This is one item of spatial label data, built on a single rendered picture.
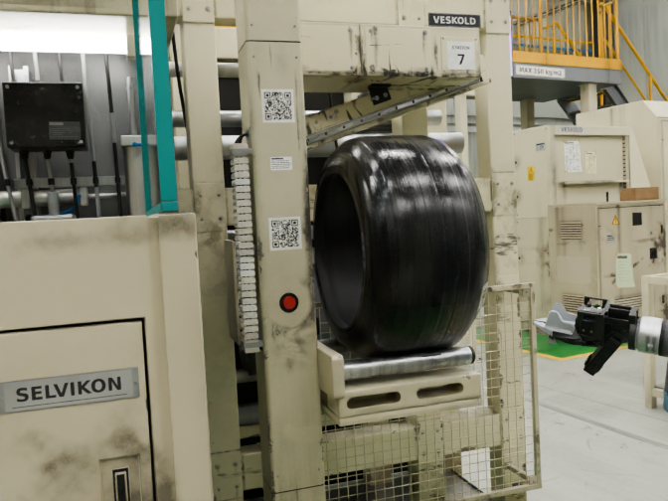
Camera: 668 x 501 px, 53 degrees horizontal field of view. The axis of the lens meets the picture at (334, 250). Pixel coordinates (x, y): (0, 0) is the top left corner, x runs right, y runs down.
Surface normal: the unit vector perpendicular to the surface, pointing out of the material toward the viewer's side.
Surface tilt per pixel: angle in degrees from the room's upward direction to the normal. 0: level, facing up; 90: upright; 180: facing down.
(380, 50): 90
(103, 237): 90
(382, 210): 74
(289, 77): 90
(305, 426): 90
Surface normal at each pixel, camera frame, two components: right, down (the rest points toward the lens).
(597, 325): -0.51, 0.41
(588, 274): -0.89, 0.07
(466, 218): 0.28, -0.21
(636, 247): 0.46, 0.02
